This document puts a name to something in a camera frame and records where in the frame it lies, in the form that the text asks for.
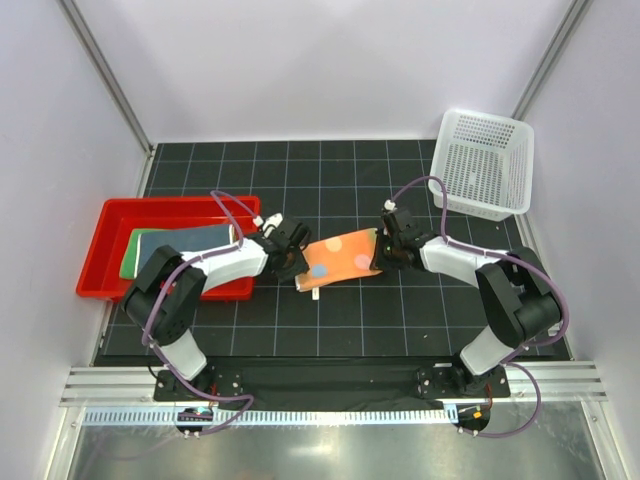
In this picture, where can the green microfiber towel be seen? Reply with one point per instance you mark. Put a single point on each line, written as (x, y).
(127, 269)

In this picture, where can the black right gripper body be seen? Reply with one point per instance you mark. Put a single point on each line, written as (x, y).
(387, 255)

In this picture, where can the left corner aluminium post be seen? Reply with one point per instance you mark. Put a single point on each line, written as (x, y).
(97, 58)

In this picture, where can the yellow printed towel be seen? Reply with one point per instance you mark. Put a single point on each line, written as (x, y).
(183, 240)

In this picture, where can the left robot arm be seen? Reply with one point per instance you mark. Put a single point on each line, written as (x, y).
(165, 294)

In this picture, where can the aluminium frame rail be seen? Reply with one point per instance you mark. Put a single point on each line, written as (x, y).
(111, 386)

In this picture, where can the corner aluminium post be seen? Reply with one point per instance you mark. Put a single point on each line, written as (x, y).
(97, 58)
(561, 38)

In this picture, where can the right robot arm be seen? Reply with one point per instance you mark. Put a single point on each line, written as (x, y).
(519, 299)

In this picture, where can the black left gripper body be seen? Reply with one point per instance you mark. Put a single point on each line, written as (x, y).
(295, 265)

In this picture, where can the red plastic tray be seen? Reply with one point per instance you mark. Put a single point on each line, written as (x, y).
(100, 276)

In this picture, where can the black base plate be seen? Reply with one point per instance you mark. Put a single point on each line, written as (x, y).
(341, 384)

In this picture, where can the right corner aluminium post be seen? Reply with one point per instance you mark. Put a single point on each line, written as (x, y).
(561, 38)

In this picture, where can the slotted cable duct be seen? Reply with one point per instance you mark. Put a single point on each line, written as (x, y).
(200, 416)

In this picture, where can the orange patterned towel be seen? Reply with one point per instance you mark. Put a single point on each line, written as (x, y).
(339, 258)

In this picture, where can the white perforated plastic basket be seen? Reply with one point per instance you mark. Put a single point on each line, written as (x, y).
(484, 164)

